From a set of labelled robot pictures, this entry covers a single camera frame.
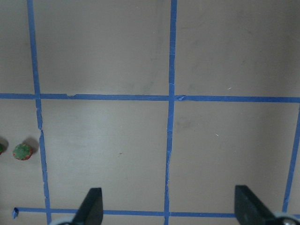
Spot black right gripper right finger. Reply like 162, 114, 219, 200
234, 185, 279, 225

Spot red strawberry with green leaves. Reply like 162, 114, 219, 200
13, 143, 33, 161

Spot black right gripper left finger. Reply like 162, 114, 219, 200
71, 187, 104, 225

